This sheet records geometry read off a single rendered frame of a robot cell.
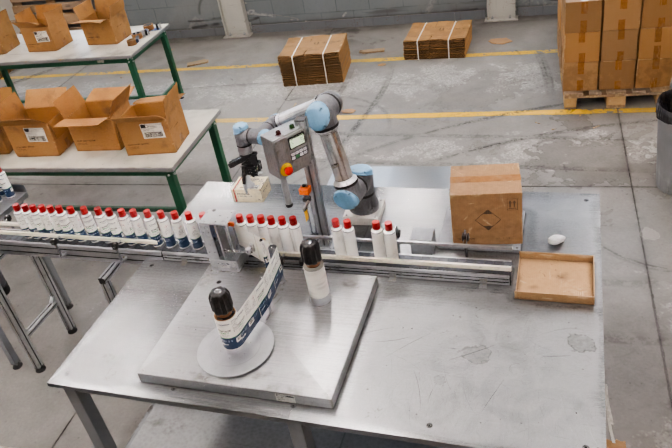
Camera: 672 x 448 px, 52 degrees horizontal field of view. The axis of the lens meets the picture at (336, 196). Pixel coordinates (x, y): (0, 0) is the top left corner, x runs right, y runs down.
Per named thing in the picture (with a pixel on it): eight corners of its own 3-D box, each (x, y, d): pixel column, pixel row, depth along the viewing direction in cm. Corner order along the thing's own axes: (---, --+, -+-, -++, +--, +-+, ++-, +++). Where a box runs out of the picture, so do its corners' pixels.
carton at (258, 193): (234, 202, 347) (230, 189, 343) (242, 188, 357) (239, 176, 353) (263, 202, 343) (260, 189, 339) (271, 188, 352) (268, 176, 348)
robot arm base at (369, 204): (346, 215, 335) (344, 198, 330) (351, 198, 347) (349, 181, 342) (377, 215, 332) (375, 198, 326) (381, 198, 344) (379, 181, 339)
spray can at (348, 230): (346, 261, 304) (339, 223, 293) (349, 253, 308) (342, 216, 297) (357, 261, 303) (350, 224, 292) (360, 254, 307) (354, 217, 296)
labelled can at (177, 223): (178, 249, 332) (166, 214, 321) (183, 242, 336) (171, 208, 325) (187, 250, 330) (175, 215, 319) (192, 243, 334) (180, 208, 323)
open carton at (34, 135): (5, 165, 464) (-19, 115, 444) (41, 132, 501) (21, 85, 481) (55, 163, 455) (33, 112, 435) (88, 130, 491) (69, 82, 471)
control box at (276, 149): (268, 173, 298) (259, 134, 288) (300, 157, 306) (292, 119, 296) (281, 181, 291) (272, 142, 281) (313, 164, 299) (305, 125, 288)
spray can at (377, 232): (374, 262, 300) (368, 224, 289) (376, 255, 304) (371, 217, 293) (385, 263, 299) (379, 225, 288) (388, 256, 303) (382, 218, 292)
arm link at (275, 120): (342, 79, 311) (266, 111, 340) (332, 89, 302) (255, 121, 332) (355, 101, 314) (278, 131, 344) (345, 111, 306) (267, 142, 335)
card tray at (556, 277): (514, 298, 275) (514, 291, 273) (519, 258, 296) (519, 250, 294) (594, 305, 266) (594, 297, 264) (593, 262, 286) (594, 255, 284)
